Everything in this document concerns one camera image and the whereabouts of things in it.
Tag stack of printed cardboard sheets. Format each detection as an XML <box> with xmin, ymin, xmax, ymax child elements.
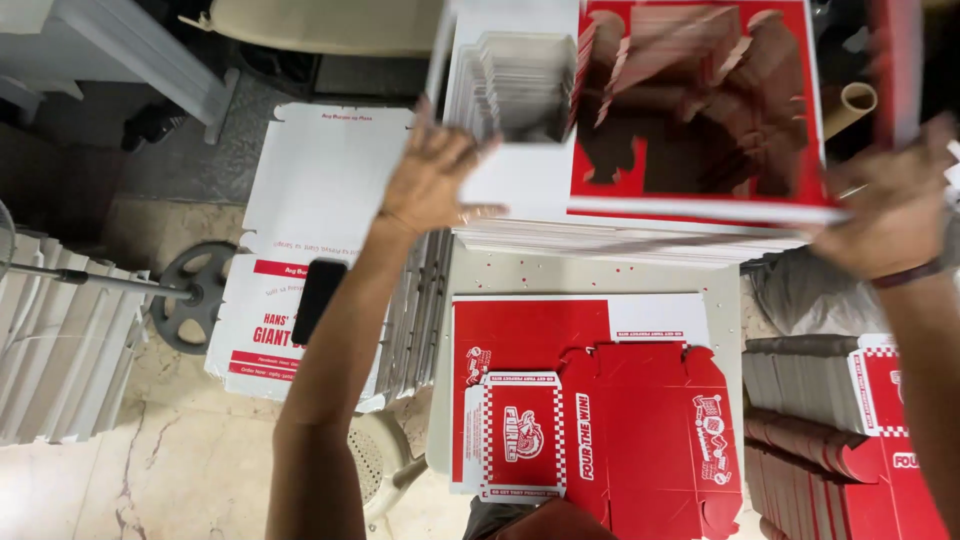
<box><xmin>453</xmin><ymin>213</ymin><xmax>810</xmax><ymax>271</ymax></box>

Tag dark wrist bracelet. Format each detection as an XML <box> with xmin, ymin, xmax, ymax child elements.
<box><xmin>868</xmin><ymin>253</ymin><xmax>948</xmax><ymax>291</ymax></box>

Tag black sandal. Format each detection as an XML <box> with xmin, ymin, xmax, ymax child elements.
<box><xmin>120</xmin><ymin>99</ymin><xmax>190</xmax><ymax>155</ymax></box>

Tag person's left hand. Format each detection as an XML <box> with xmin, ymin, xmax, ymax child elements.
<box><xmin>377</xmin><ymin>96</ymin><xmax>509</xmax><ymax>243</ymax></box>

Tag metal fan pole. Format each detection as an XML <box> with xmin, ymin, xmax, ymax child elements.
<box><xmin>0</xmin><ymin>261</ymin><xmax>198</xmax><ymax>303</ymax></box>

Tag black smartphone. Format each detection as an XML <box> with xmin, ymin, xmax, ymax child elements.
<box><xmin>290</xmin><ymin>258</ymin><xmax>349</xmax><ymax>347</ymax></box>

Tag beige plastic stool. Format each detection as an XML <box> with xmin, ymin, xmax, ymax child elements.
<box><xmin>346</xmin><ymin>408</ymin><xmax>430</xmax><ymax>528</ymax></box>

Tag stack of white pizza box blanks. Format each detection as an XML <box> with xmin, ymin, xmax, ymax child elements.
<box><xmin>204</xmin><ymin>101</ymin><xmax>456</xmax><ymax>415</ymax></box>

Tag person's dark shirt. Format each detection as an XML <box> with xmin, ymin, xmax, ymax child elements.
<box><xmin>460</xmin><ymin>495</ymin><xmax>618</xmax><ymax>540</ymax></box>

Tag pile of red box blanks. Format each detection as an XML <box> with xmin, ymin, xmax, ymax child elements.
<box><xmin>741</xmin><ymin>333</ymin><xmax>954</xmax><ymax>540</ymax></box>

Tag beige plastic chair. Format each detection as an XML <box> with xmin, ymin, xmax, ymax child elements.
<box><xmin>178</xmin><ymin>0</ymin><xmax>451</xmax><ymax>60</ymax></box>

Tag grey round fan base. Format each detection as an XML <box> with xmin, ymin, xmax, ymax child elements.
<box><xmin>148</xmin><ymin>240</ymin><xmax>241</xmax><ymax>356</ymax></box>

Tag pile of plain white cardboard blanks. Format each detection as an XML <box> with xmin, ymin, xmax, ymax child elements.
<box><xmin>0</xmin><ymin>227</ymin><xmax>151</xmax><ymax>449</ymax></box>

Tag grey plastic bag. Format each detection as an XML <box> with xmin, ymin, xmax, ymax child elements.
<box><xmin>744</xmin><ymin>246</ymin><xmax>875</xmax><ymax>339</ymax></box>

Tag person's right hand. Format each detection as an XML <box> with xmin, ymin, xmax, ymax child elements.
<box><xmin>801</xmin><ymin>112</ymin><xmax>960</xmax><ymax>282</ymax></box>

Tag white furniture frame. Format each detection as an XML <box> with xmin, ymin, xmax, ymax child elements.
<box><xmin>0</xmin><ymin>0</ymin><xmax>241</xmax><ymax>146</ymax></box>

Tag red flat box blank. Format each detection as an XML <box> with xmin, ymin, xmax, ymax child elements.
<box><xmin>558</xmin><ymin>341</ymin><xmax>745</xmax><ymax>540</ymax></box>

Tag brown cardboard tube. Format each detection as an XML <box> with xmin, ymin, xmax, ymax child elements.
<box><xmin>821</xmin><ymin>80</ymin><xmax>879</xmax><ymax>141</ymax></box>

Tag red white die-cut cardboard sheet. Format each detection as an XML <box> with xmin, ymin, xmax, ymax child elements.
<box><xmin>426</xmin><ymin>0</ymin><xmax>850</xmax><ymax>228</ymax></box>

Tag red white printed cardboard sheet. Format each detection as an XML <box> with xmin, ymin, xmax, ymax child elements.
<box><xmin>448</xmin><ymin>292</ymin><xmax>711</xmax><ymax>498</ymax></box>

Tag small checkered flat box blank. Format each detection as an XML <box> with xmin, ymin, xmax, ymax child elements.
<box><xmin>461</xmin><ymin>370</ymin><xmax>569</xmax><ymax>504</ymax></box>

